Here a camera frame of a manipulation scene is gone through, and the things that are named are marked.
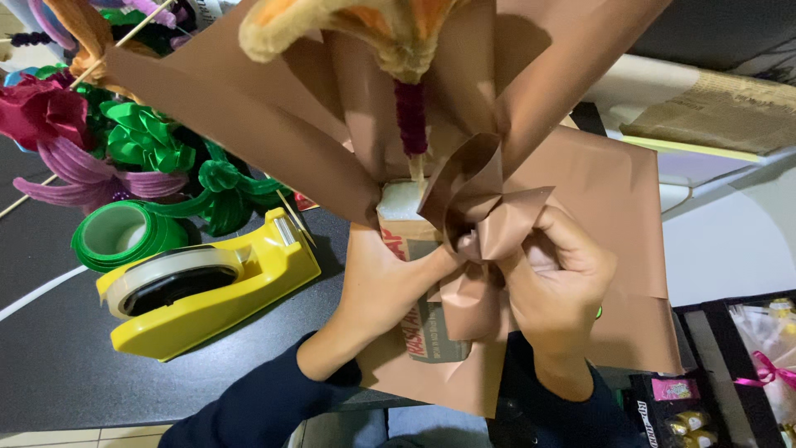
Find green ribbon roll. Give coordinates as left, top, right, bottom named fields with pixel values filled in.
left=71, top=200, right=191, bottom=274

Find red ribbon flower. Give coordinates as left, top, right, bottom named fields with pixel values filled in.
left=0, top=70, right=93, bottom=152

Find black chocolate box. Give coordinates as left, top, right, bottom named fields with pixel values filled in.
left=625, top=370, right=722, bottom=448

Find dark purple fuzzy stick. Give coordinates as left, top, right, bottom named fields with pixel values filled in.
left=9, top=31, right=56, bottom=49

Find newspaper print paper roll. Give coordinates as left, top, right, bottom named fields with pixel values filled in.
left=620, top=67, right=796, bottom=156

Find person's left hand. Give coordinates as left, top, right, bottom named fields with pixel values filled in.
left=335, top=224, right=466, bottom=351

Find pink ribbon bow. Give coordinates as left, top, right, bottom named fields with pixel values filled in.
left=733, top=350, right=796, bottom=392

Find yellow tape dispenser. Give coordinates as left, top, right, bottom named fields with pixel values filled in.
left=95, top=207, right=323, bottom=363

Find orange fuzzy pipe-cleaner flower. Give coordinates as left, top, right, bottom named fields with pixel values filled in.
left=238, top=0, right=473, bottom=85

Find orange pipe-cleaner flower on skewer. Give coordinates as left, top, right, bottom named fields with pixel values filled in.
left=42, top=0, right=159, bottom=97

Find cardboard box with red print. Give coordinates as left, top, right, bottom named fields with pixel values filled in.
left=376, top=180, right=473, bottom=363

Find pale yellow paper sheet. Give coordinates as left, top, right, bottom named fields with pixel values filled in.
left=617, top=133, right=764, bottom=164

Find white foam block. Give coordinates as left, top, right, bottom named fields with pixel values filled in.
left=381, top=179, right=431, bottom=223

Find green ribbon bow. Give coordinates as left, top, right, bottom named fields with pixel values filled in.
left=99, top=100, right=197, bottom=175

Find flat brown paper sheet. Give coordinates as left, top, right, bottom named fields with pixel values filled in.
left=354, top=124, right=685, bottom=419

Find clear tape roll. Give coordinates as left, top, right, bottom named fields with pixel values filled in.
left=102, top=246, right=252, bottom=320

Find person's right hand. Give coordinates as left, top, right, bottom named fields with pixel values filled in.
left=496, top=207, right=618, bottom=369

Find maroon fuzzy flower stem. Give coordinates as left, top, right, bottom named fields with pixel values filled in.
left=393, top=79, right=430, bottom=158

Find black gift box with cellophane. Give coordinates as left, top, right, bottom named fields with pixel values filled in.
left=673, top=289, right=796, bottom=448

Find person's blue jeans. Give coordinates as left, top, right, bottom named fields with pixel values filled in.
left=297, top=406, right=493, bottom=448

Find purple pipe-cleaner lily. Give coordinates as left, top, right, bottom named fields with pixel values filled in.
left=12, top=136, right=189, bottom=216

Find pink candy packet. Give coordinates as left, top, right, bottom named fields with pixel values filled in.
left=650, top=377, right=701, bottom=402

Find brown bouquet wrapping paper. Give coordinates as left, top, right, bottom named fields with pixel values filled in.
left=102, top=0, right=675, bottom=226

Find wooden skewer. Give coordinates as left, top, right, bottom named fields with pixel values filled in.
left=67, top=0, right=179, bottom=89
left=0, top=173, right=61, bottom=220

